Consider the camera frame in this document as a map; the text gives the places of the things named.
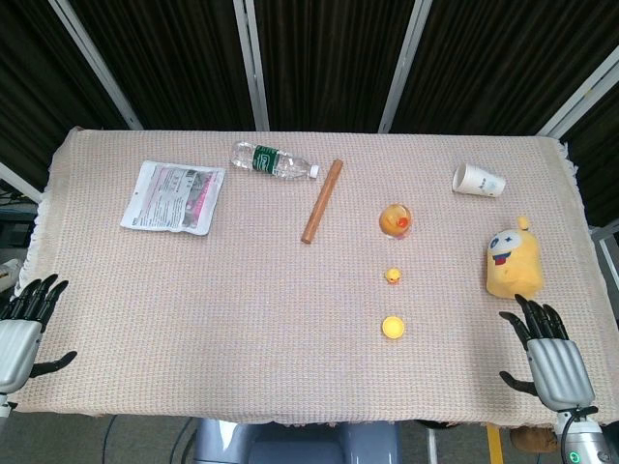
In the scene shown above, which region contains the brown wooden rod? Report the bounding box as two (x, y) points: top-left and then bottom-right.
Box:
(301, 159), (344, 245)

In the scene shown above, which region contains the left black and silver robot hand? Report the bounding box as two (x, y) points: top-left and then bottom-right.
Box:
(0, 274), (78, 395)

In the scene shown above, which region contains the beige woven tablecloth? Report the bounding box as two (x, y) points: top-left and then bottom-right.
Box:
(9, 126), (619, 430)

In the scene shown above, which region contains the translucent yellow-orange plastic capsule ball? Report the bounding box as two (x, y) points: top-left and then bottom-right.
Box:
(378, 203), (415, 242)

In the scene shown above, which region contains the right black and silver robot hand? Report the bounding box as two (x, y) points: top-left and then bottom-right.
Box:
(498, 293), (597, 415)

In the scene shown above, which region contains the brown plush object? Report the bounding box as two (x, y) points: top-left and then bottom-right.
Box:
(509, 426), (558, 453)

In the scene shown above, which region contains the white and pink snack packet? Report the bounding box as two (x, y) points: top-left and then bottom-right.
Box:
(119, 159), (226, 237)

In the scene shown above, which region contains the white metal frame post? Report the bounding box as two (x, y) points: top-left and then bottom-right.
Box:
(232, 0), (271, 132)
(377, 0), (434, 133)
(0, 161), (44, 204)
(535, 46), (619, 141)
(46, 0), (144, 131)

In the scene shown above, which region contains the white paper cup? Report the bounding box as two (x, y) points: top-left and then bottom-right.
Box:
(452, 162), (507, 198)

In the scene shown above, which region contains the yellow emoji plush toy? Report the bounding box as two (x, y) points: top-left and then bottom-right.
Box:
(485, 216), (545, 298)

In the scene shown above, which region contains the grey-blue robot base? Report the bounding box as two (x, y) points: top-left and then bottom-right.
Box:
(192, 418), (403, 464)

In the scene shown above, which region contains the yellow table leg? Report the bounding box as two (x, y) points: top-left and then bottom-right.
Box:
(486, 422), (502, 464)

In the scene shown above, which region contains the dark pleated curtain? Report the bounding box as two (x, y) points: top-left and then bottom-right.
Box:
(0, 0), (619, 228)

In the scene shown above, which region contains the clear water bottle, green label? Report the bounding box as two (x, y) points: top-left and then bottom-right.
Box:
(229, 140), (321, 182)

